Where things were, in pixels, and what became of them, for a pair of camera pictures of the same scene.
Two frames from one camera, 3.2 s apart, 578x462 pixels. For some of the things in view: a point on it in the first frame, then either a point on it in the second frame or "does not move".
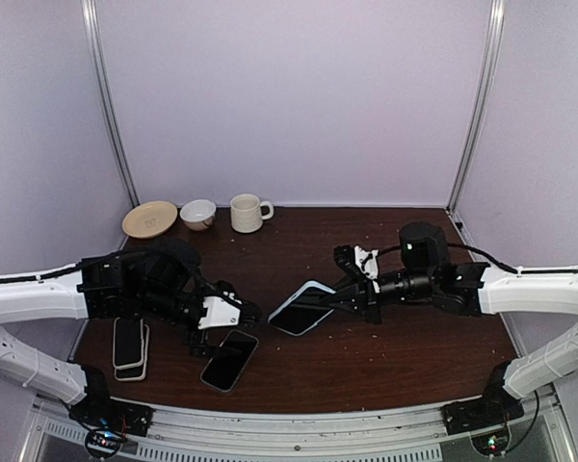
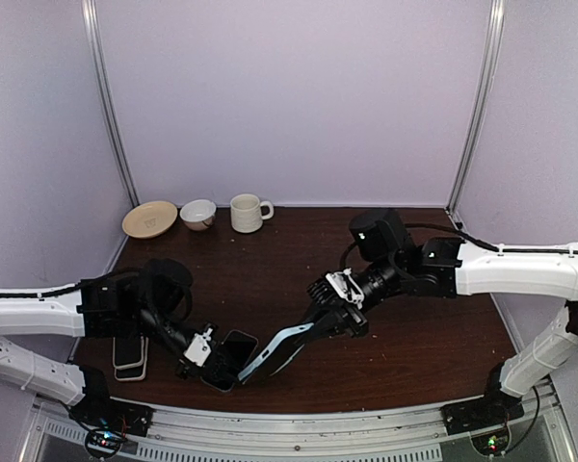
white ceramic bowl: x=197 y=215 does not move
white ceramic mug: x=247 y=213 does not move
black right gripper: x=364 y=300 -> x=332 y=312
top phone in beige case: x=128 y=347 does not move
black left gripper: x=197 y=345 -> x=206 y=370
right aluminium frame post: x=497 y=17 does not move
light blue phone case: x=310 y=283 -> x=284 y=333
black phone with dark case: x=229 y=360 does not move
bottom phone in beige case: x=138 y=372 does not move
